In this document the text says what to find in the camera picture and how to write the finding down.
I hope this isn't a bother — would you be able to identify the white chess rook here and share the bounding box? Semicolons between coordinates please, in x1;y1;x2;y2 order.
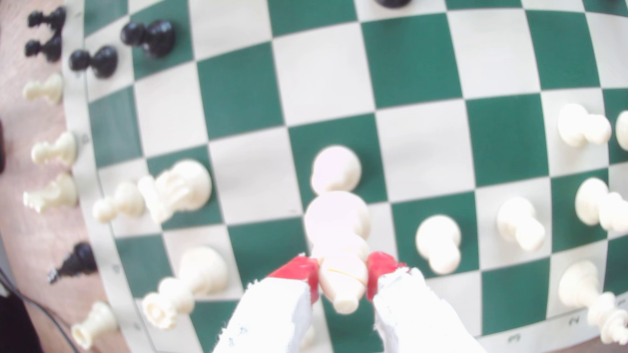
71;301;119;350

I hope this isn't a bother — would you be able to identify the green white chess mat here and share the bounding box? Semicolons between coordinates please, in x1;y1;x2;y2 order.
61;0;628;353

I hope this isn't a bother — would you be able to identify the white chess bishop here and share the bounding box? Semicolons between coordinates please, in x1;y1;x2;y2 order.
574;177;628;234

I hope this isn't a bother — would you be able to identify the white chess king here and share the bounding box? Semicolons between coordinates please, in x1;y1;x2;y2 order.
558;260;628;345

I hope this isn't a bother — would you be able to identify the white chess knight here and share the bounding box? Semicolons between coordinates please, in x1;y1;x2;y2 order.
137;159;213;225
23;172;79;214

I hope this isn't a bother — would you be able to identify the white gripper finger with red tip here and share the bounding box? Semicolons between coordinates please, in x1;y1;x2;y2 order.
213;255;321;353
367;251;486;353

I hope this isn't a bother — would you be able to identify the white chess queen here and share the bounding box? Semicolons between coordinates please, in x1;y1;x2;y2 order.
142;246;229;330

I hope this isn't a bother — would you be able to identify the black cable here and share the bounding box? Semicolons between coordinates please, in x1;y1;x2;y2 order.
0;267;80;353

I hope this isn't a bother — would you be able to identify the black chess bishop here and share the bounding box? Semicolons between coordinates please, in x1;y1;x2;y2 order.
47;241;98;285

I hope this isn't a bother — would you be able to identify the white chess pawn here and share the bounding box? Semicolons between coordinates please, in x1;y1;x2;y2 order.
615;110;628;152
93;181;147;224
310;145;363;195
23;73;65;105
497;196;546;253
415;215;462;276
557;103;612;148
31;131;79;167

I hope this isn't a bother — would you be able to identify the white pawn moved piece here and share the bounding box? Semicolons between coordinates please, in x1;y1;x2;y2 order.
303;190;372;315

